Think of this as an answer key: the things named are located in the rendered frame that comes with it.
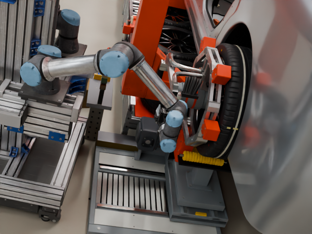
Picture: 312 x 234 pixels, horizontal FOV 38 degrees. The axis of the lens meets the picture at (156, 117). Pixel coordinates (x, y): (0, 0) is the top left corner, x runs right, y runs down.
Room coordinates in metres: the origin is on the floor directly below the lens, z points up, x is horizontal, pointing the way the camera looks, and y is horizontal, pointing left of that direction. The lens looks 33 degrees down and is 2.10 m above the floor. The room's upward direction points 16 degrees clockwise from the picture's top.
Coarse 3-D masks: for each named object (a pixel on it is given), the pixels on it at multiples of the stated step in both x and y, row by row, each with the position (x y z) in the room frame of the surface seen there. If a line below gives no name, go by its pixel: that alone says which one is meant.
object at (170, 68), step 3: (168, 60) 2.36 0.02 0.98; (168, 63) 2.32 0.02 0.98; (168, 66) 2.30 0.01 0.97; (171, 66) 2.29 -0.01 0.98; (168, 69) 2.27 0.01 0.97; (171, 69) 2.26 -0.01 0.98; (168, 72) 2.25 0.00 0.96; (171, 72) 2.22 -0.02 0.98; (174, 72) 2.23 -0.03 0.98; (168, 75) 2.23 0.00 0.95; (171, 75) 2.19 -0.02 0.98; (171, 78) 2.15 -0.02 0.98; (171, 81) 2.12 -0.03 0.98; (171, 84) 2.09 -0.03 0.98; (171, 87) 2.07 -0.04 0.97; (171, 90) 2.05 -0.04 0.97; (174, 90) 2.04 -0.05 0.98; (177, 90) 2.05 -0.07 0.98; (174, 93) 2.03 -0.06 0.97; (177, 93) 2.03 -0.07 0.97
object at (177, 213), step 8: (168, 160) 2.52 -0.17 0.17; (168, 168) 2.43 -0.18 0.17; (168, 176) 2.36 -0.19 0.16; (168, 184) 2.30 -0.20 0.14; (168, 192) 2.25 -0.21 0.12; (168, 200) 2.19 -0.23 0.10; (176, 200) 2.17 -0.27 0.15; (176, 208) 2.09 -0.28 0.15; (184, 208) 2.08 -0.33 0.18; (192, 208) 2.13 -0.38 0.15; (200, 208) 2.15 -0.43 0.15; (224, 208) 2.20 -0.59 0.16; (176, 216) 2.04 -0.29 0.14; (184, 216) 2.05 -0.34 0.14; (192, 216) 2.06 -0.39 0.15; (200, 216) 2.07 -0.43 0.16; (208, 216) 2.08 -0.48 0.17; (216, 216) 2.10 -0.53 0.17; (224, 216) 2.14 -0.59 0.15; (200, 224) 2.07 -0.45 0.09; (208, 224) 2.08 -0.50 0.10; (216, 224) 2.09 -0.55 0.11; (224, 224) 2.10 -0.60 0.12
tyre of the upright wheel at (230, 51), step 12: (228, 48) 2.30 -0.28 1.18; (240, 48) 2.34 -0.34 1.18; (228, 60) 2.21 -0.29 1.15; (240, 60) 2.21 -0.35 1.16; (240, 72) 2.14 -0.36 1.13; (228, 84) 2.09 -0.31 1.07; (240, 84) 2.09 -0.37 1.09; (228, 96) 2.03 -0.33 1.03; (240, 96) 2.04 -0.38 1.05; (228, 108) 2.00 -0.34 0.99; (228, 120) 1.98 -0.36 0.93; (240, 120) 2.00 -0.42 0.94; (228, 132) 1.97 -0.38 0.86; (204, 144) 2.11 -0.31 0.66; (216, 144) 1.98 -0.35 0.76; (216, 156) 2.05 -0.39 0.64
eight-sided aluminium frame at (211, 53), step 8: (208, 48) 2.35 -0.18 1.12; (216, 48) 2.39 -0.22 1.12; (200, 56) 2.44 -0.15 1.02; (208, 56) 2.28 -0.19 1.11; (216, 56) 2.29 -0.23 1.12; (200, 64) 2.50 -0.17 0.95; (216, 64) 2.18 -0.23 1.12; (208, 88) 2.10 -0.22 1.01; (216, 88) 2.11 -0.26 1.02; (208, 96) 2.06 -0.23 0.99; (216, 96) 2.07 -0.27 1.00; (208, 104) 2.01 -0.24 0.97; (216, 104) 2.03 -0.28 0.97; (192, 112) 2.41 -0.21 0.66; (208, 112) 2.01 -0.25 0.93; (216, 112) 2.01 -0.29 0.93; (184, 120) 2.36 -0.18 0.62; (192, 120) 2.38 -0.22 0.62; (184, 128) 2.28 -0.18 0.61; (192, 128) 2.30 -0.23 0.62; (200, 128) 2.01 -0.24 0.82; (184, 136) 2.23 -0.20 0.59; (192, 136) 2.09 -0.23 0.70; (200, 136) 2.01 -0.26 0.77; (192, 144) 2.15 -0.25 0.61; (200, 144) 2.09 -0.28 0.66
